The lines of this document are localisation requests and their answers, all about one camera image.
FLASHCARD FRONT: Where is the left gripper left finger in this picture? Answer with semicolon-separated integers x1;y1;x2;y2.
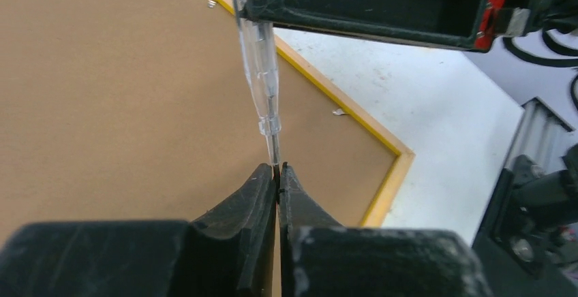
1;164;277;296

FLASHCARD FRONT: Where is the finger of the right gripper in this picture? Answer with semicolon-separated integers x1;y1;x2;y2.
241;0;504;51

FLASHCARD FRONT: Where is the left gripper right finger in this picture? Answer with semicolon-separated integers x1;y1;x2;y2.
277;163;491;296

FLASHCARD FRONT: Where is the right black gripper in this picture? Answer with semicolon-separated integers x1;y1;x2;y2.
496;0;577;35

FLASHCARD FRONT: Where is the yellow wooden photo frame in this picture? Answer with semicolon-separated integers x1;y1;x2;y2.
0;0;416;297

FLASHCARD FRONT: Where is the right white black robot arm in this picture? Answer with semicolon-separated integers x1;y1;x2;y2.
241;0;577;296

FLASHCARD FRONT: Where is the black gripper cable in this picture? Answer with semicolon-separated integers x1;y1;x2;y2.
502;29;578;111

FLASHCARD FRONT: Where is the aluminium rail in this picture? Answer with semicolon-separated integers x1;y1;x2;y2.
504;97;575;174

